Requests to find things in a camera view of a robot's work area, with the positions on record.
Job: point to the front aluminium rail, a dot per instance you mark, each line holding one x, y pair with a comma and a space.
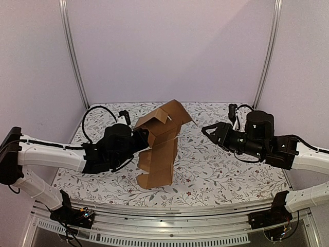
220, 225

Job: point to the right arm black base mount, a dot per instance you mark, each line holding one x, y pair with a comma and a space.
275, 215

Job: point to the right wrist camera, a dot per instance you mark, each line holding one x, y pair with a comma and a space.
232, 115

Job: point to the brown cardboard box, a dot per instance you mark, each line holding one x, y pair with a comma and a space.
164, 125

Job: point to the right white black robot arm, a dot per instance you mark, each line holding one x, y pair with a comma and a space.
285, 151

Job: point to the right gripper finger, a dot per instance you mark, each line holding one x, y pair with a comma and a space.
210, 130
215, 138

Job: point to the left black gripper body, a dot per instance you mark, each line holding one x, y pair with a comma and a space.
140, 144

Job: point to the floral patterned table mat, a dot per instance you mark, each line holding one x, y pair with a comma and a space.
204, 174

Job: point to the left aluminium frame post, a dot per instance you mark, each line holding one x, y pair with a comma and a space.
72, 53

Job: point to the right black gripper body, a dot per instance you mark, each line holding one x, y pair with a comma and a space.
224, 135

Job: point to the aluminium frame post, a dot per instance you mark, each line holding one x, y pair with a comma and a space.
72, 53
269, 52

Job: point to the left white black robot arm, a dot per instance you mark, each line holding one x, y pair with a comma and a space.
111, 153

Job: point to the right aluminium frame post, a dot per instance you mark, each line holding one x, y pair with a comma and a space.
269, 52

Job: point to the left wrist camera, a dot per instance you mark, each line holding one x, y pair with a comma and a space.
124, 118

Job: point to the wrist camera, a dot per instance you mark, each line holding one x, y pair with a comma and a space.
124, 118
232, 115

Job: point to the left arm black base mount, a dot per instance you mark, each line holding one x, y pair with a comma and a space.
83, 217

